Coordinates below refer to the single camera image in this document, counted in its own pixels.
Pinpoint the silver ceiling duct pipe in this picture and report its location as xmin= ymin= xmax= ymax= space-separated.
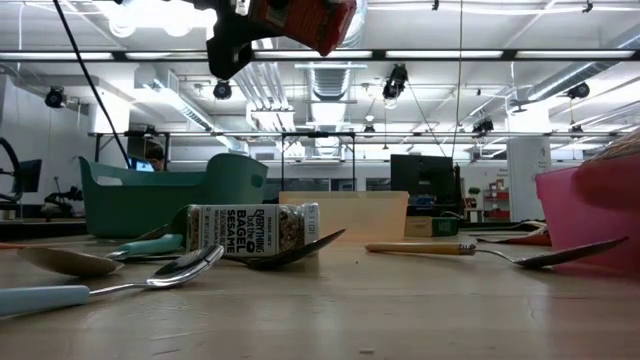
xmin=524 ymin=29 xmax=640 ymax=102

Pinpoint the pink plastic tray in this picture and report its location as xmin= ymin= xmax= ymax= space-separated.
xmin=534 ymin=153 xmax=640 ymax=275

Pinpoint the silver ceiling air duct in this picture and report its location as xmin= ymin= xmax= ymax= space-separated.
xmin=294 ymin=62 xmax=369 ymax=104

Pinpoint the black aluminium table frame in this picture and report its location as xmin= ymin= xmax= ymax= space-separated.
xmin=0 ymin=217 xmax=90 ymax=238

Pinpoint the wooden-handled spoon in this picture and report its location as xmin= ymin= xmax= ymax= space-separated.
xmin=364 ymin=236 xmax=630 ymax=271

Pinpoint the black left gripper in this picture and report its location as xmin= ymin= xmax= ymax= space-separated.
xmin=187 ymin=0 xmax=281 ymax=81

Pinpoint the green plastic bin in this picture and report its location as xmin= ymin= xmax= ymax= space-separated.
xmin=78 ymin=152 xmax=270 ymax=240

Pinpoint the red-lidded spice container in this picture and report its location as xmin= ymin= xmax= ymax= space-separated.
xmin=248 ymin=0 xmax=359 ymax=58

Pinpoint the black computer monitor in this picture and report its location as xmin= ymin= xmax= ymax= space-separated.
xmin=390 ymin=153 xmax=457 ymax=207
xmin=18 ymin=158 xmax=44 ymax=195

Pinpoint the orange translucent plastic bin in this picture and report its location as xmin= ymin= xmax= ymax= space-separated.
xmin=278 ymin=190 xmax=410 ymax=243

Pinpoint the black rig crossbar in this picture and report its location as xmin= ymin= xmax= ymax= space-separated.
xmin=0 ymin=48 xmax=640 ymax=63

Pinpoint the black ceiling spotlight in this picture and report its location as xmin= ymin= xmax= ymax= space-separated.
xmin=566 ymin=81 xmax=592 ymax=101
xmin=43 ymin=85 xmax=67 ymax=110
xmin=471 ymin=117 xmax=496 ymax=136
xmin=212 ymin=78 xmax=234 ymax=101
xmin=381 ymin=63 xmax=410 ymax=101

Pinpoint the small green spice tin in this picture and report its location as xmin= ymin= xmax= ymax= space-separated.
xmin=403 ymin=215 xmax=460 ymax=239

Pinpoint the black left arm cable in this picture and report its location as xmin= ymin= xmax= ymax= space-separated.
xmin=51 ymin=0 xmax=133 ymax=170

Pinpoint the person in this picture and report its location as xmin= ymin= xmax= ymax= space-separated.
xmin=143 ymin=143 xmax=167 ymax=173

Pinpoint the red storage shelf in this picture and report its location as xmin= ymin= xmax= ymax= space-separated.
xmin=482 ymin=178 xmax=512 ymax=222

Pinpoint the black metal spoon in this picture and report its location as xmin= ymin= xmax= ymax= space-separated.
xmin=119 ymin=228 xmax=348 ymax=272

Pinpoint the bagel seasoning jar white lid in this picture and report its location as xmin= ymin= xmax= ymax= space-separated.
xmin=185 ymin=201 xmax=322 ymax=258

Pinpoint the teal-handled spoon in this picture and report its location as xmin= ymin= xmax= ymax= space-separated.
xmin=17 ymin=233 xmax=185 ymax=279

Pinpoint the light blue-handled spoon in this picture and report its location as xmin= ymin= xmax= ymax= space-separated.
xmin=0 ymin=244 xmax=226 ymax=318

